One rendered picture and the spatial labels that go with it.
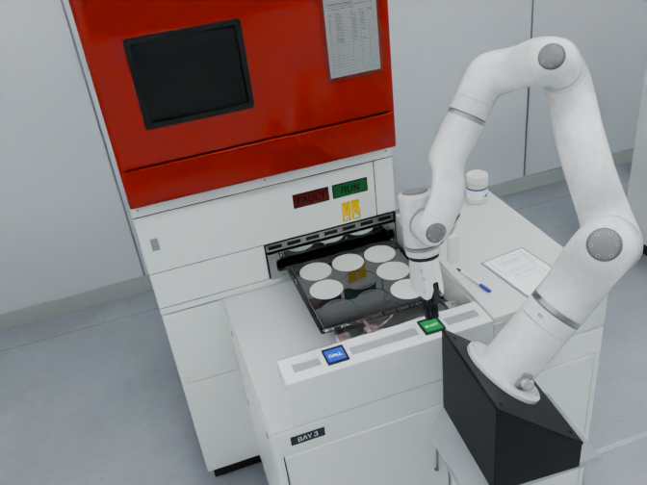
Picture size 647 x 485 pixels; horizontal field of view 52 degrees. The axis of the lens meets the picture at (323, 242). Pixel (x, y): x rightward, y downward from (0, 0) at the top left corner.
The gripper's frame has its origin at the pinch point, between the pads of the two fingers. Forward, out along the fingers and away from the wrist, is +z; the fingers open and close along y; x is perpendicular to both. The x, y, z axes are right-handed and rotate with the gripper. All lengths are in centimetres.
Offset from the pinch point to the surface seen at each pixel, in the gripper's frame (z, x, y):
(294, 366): 4.8, -36.5, -2.3
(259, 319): 10, -38, -44
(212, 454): 71, -63, -74
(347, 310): 5.9, -15.0, -25.5
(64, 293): 45, -120, -220
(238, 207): -23, -36, -54
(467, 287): 2.4, 15.8, -11.1
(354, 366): 6.4, -22.9, 3.6
